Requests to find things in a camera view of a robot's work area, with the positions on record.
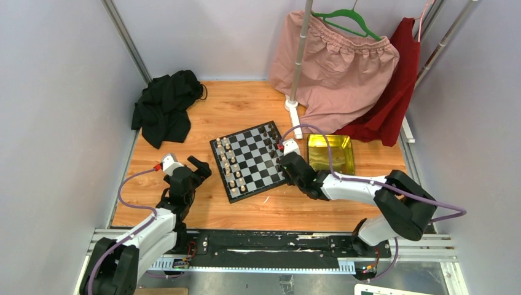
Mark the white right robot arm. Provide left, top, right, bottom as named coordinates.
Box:
left=280, top=152, right=437, bottom=257

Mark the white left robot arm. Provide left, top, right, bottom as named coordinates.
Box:
left=79, top=153, right=212, bottom=294

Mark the white rook piece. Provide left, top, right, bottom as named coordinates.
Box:
left=229, top=180, right=237, bottom=194

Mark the black white chessboard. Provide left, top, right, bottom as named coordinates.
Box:
left=210, top=120, right=288, bottom=203

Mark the gold metal tin tray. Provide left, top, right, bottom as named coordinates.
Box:
left=307, top=134, right=355, bottom=175

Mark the white rack stand base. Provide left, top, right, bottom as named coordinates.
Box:
left=284, top=95, right=304, bottom=140

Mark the black cloth garment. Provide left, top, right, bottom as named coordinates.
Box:
left=131, top=70, right=208, bottom=149

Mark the red cloth garment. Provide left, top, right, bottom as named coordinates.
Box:
left=334, top=18, right=421, bottom=147

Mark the pink cloth garment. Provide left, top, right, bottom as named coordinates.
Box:
left=295, top=17, right=400, bottom=134

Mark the silver rack pole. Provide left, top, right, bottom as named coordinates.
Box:
left=288, top=0, right=313, bottom=107

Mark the green clothes hanger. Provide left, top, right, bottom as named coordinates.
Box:
left=311, top=1, right=382, bottom=41

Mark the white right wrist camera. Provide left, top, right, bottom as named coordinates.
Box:
left=277, top=138, right=300, bottom=156

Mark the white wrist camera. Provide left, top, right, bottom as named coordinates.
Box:
left=277, top=138, right=300, bottom=156
left=153, top=153, right=184, bottom=176

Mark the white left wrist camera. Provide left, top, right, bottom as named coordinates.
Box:
left=153, top=153, right=184, bottom=176

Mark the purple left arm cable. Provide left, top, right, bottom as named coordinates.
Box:
left=86, top=168, right=162, bottom=295

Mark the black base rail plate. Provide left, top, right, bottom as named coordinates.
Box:
left=187, top=229, right=391, bottom=269

